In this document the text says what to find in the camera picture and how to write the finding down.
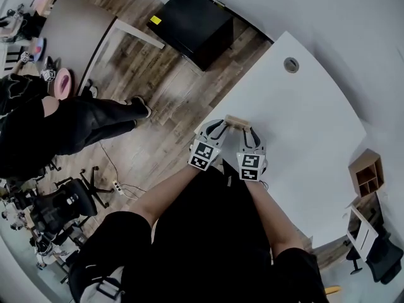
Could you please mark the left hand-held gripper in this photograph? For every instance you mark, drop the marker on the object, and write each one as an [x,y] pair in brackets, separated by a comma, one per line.
[202,155]

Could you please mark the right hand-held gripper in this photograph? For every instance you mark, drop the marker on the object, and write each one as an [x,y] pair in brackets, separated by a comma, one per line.
[251,164]

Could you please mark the wooden picture frame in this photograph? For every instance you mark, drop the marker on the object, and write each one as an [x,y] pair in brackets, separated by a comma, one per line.
[237,122]

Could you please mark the person's left forearm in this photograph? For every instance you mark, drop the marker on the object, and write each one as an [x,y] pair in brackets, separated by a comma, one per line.
[164,191]

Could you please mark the person's right forearm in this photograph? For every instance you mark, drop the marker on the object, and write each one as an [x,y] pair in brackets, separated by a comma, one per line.
[271,219]

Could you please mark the black cabinet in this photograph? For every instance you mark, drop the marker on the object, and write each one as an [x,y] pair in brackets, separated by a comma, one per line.
[194,27]

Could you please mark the person's black shirt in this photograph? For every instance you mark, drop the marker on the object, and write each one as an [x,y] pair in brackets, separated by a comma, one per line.
[205,238]

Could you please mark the white power strip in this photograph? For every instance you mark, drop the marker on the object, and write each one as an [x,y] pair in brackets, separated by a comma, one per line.
[117,187]

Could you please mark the wooden cubby shelf box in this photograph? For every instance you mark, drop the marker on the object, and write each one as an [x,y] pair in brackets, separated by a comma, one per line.
[367,175]

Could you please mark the yellow label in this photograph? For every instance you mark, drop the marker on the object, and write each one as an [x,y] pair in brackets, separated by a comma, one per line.
[155,20]

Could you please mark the white side table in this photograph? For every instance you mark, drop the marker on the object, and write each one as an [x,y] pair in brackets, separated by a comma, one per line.
[360,230]

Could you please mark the pink plate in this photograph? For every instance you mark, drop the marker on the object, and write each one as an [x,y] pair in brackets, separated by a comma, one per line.
[64,83]

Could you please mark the black office chair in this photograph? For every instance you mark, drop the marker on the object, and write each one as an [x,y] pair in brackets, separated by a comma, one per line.
[380,257]
[67,202]

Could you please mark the grey table white legs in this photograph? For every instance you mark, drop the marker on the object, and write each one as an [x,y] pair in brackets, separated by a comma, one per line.
[75,33]

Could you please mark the yellow object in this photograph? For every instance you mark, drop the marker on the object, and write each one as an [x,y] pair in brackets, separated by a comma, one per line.
[333,289]

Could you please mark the white plate coloured items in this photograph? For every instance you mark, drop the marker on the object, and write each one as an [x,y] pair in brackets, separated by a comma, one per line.
[39,47]

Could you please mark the cluttered background desk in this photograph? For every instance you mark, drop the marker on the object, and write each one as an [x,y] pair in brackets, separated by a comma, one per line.
[15,213]

